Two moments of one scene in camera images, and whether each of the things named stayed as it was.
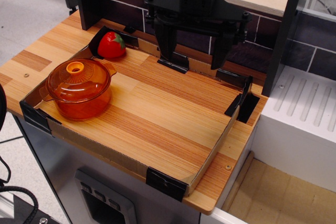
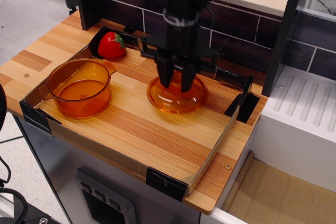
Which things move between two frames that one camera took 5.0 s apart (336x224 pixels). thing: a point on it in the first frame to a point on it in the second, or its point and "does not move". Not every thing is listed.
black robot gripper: [199, 8] to [181, 43]
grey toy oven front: [103, 203] does not move
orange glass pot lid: [77, 80] to [172, 99]
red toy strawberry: [111, 45] does not move
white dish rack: [296, 131] does not move
